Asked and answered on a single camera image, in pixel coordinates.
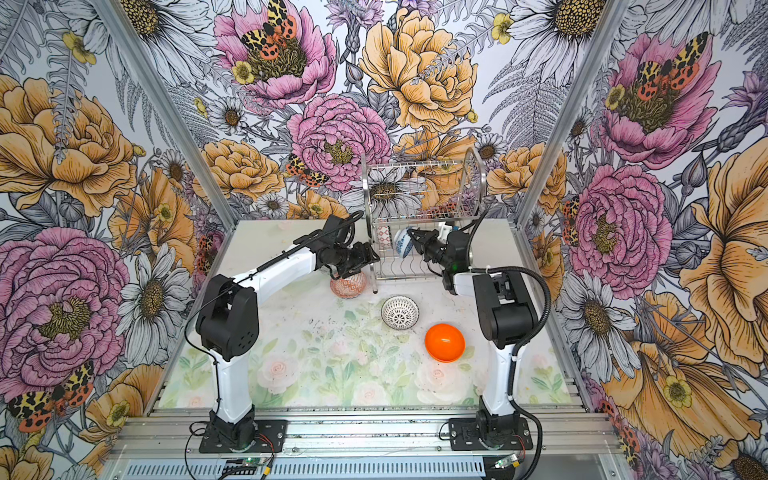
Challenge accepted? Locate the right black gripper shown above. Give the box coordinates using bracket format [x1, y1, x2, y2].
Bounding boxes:
[407, 228, 453, 268]

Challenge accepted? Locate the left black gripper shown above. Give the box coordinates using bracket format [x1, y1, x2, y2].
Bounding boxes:
[332, 241, 380, 278]

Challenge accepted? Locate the blue floral bowl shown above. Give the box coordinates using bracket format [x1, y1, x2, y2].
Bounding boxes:
[393, 228, 413, 258]

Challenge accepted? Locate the dark blue patterned bowl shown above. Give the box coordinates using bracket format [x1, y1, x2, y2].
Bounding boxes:
[376, 225, 392, 249]

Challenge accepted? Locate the silver wire dish rack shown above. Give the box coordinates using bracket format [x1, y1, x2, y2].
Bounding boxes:
[361, 147, 487, 285]

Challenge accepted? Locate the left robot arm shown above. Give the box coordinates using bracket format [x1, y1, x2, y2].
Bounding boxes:
[195, 211, 380, 454]

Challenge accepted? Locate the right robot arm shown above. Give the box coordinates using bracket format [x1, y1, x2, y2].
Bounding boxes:
[405, 225, 551, 451]

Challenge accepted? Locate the white black lattice bowl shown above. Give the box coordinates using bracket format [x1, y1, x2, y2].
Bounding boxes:
[381, 296, 420, 331]

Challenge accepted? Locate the orange plastic bowl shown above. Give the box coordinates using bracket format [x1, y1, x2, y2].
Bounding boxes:
[424, 323, 466, 363]

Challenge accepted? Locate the green circuit board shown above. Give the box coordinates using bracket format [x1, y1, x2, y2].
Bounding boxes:
[494, 453, 520, 469]

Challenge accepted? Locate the right aluminium corner post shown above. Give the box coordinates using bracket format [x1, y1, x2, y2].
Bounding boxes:
[514, 0, 638, 228]

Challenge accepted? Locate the aluminium corner post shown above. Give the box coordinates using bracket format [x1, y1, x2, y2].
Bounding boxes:
[94, 1, 237, 233]
[514, 0, 638, 228]

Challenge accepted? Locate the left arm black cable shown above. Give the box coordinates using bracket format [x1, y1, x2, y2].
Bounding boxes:
[182, 209, 366, 415]

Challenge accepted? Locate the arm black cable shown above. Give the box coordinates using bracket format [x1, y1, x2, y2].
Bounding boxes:
[182, 209, 366, 415]
[464, 209, 552, 480]

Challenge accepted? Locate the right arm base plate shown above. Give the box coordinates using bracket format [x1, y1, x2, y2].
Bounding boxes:
[448, 415, 534, 451]

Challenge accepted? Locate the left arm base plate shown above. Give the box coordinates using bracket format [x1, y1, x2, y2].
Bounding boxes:
[199, 418, 288, 454]

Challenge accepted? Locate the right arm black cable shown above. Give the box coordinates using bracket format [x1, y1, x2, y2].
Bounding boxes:
[464, 209, 552, 480]

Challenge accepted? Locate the left aluminium corner post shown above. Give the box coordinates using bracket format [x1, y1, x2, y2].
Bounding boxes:
[94, 1, 237, 233]

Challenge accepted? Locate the aluminium front rail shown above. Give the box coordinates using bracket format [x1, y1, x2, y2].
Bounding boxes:
[101, 407, 632, 479]

